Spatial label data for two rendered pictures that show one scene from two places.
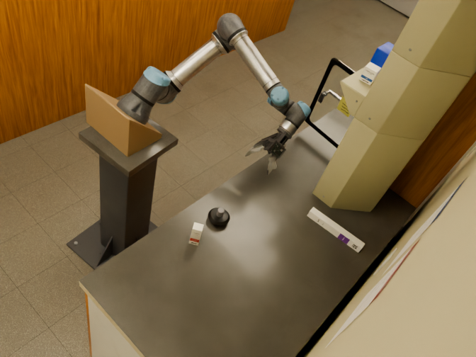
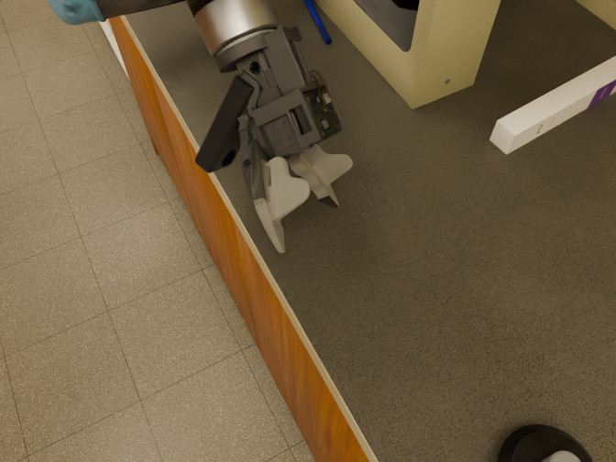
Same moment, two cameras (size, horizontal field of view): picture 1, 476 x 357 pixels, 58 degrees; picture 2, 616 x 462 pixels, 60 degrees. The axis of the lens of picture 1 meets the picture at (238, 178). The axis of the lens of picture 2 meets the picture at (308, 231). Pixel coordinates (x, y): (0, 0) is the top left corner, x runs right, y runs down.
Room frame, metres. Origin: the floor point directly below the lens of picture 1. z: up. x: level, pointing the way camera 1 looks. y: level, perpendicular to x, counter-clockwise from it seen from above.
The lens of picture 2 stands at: (1.23, 0.21, 1.49)
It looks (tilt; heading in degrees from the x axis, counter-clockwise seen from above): 56 degrees down; 303
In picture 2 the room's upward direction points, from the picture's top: straight up
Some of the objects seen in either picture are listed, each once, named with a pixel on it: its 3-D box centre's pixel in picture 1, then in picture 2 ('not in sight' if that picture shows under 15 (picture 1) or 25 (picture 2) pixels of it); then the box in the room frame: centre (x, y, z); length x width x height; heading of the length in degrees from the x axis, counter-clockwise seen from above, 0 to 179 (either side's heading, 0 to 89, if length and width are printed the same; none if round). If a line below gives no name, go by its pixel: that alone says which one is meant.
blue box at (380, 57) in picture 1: (387, 60); not in sight; (1.66, -0.42, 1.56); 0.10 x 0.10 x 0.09; 61
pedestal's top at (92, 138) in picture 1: (129, 138); not in sight; (1.39, 0.54, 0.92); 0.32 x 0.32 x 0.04; 67
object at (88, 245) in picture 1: (126, 200); not in sight; (1.39, 0.54, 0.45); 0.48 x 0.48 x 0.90; 67
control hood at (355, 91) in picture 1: (367, 86); not in sight; (1.58, -0.38, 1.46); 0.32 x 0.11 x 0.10; 151
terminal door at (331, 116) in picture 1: (340, 108); not in sight; (1.78, -0.36, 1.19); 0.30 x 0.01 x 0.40; 56
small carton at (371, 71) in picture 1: (370, 73); not in sight; (1.54, -0.36, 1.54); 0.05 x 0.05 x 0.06; 70
